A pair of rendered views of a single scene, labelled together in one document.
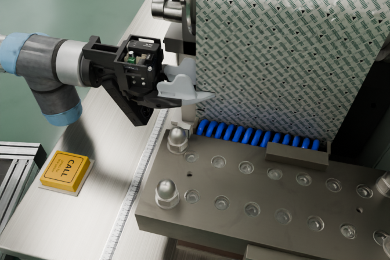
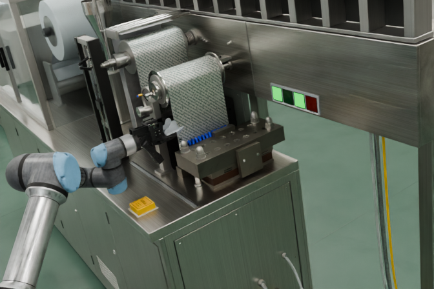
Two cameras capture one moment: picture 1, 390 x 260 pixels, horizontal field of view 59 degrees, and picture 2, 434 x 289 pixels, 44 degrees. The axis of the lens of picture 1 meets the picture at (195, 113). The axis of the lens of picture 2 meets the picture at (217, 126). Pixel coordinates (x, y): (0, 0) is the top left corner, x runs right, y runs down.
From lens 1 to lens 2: 165 cm
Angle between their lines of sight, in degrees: 44
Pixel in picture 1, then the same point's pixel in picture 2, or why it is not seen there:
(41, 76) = (118, 155)
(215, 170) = (205, 146)
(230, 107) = (190, 129)
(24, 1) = not seen: outside the picture
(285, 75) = (202, 103)
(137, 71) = (156, 128)
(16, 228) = (150, 226)
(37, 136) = not seen: outside the picture
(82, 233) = (177, 209)
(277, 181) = (225, 137)
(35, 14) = not seen: outside the picture
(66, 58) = (127, 139)
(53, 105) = (121, 174)
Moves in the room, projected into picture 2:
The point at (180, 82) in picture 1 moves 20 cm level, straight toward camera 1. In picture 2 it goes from (172, 124) to (214, 131)
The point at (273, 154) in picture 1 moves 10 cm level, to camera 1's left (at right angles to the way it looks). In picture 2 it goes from (217, 132) to (199, 142)
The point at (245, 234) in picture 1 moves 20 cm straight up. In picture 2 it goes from (232, 148) to (223, 97)
